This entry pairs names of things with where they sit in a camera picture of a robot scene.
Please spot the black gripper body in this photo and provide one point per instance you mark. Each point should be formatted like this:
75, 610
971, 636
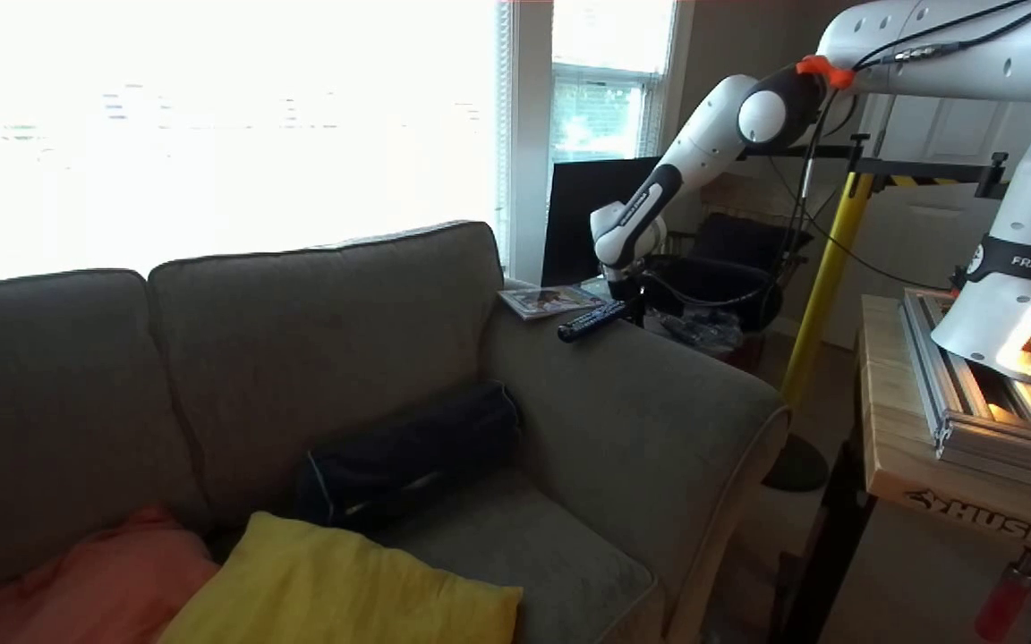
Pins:
631, 288

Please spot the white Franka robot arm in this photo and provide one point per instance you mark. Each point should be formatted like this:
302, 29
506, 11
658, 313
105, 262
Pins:
708, 130

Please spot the black remote control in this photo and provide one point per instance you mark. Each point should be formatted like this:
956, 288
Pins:
590, 324

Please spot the magazine with colourful cover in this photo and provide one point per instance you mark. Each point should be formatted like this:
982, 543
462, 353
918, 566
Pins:
545, 300

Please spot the black flat screen monitor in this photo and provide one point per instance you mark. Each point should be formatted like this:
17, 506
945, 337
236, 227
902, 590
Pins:
575, 214

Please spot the small side table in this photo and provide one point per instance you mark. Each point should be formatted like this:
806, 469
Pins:
716, 333

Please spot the black armchair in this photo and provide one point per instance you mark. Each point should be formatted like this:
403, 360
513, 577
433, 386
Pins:
732, 269

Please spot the yellow tripod pole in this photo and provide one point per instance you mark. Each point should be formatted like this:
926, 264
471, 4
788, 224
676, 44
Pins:
829, 273

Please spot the narrow window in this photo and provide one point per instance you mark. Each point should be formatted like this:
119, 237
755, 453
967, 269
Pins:
609, 82

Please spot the black cylindrical bolster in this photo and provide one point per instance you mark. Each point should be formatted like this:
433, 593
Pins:
409, 459

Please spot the grey-brown fabric sofa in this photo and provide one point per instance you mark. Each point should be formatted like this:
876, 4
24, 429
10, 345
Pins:
337, 345

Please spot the black horizontal boom bar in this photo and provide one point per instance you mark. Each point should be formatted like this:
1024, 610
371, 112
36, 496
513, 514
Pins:
921, 170

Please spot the white panel door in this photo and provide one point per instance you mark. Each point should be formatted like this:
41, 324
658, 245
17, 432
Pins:
933, 120

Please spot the aluminium robot mounting plate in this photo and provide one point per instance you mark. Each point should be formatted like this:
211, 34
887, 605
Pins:
982, 411

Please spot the yellow cloth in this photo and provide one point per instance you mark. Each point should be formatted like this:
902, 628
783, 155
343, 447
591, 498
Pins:
337, 590

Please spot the large window with blinds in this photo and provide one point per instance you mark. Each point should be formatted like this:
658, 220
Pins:
216, 120

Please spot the red clamp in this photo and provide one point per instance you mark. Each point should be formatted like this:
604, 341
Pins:
1005, 610

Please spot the orange pillow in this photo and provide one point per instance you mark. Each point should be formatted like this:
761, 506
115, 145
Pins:
86, 585

